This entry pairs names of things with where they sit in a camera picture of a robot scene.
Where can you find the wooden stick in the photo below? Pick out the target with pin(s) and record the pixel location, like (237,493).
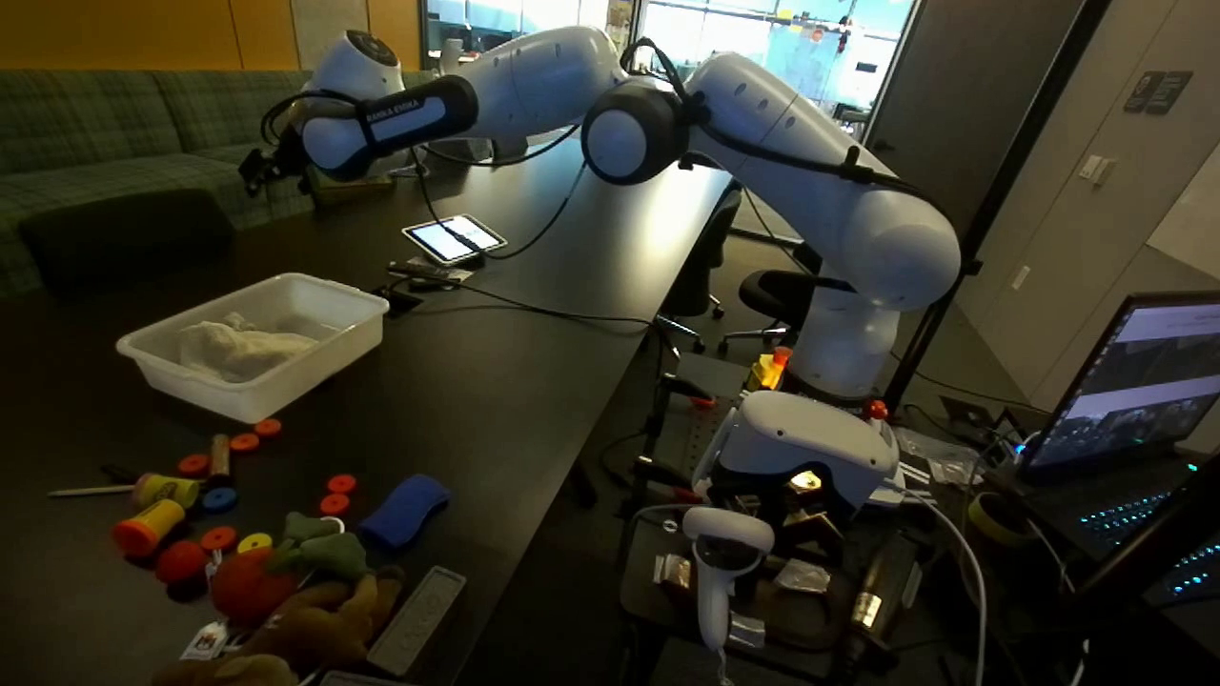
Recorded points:
(87,488)

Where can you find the red disc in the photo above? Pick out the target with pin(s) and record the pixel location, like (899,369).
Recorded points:
(340,481)
(333,505)

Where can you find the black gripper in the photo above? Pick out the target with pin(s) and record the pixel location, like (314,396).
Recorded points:
(273,160)

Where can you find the green plush toy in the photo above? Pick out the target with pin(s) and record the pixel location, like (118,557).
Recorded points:
(316,546)

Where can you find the yellow red spool toy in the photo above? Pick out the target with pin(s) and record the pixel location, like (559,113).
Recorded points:
(142,530)

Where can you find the clear plastic bin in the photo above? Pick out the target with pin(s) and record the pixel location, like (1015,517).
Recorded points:
(344,322)

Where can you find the blue plush toy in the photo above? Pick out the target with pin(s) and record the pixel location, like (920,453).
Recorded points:
(406,510)

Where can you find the white towel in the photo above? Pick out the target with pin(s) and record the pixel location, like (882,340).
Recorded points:
(237,353)

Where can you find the black office chair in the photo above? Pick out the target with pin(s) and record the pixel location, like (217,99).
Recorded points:
(781,298)

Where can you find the red plush ball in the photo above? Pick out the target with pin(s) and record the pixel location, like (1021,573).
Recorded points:
(245,587)

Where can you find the white VR controller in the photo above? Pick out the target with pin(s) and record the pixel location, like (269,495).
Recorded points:
(724,546)

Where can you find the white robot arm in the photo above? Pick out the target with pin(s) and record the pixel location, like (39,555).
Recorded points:
(882,245)

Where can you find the tablet with lit screen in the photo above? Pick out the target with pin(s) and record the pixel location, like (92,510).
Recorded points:
(450,240)

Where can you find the open laptop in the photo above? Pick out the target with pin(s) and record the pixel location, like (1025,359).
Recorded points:
(1109,471)

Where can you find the yellow disc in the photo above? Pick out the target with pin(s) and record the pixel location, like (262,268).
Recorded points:
(254,544)

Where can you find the brown plush toy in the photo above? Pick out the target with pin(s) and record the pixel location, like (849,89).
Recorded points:
(314,629)

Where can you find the green plaid sofa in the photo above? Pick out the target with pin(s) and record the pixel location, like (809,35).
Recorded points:
(86,136)

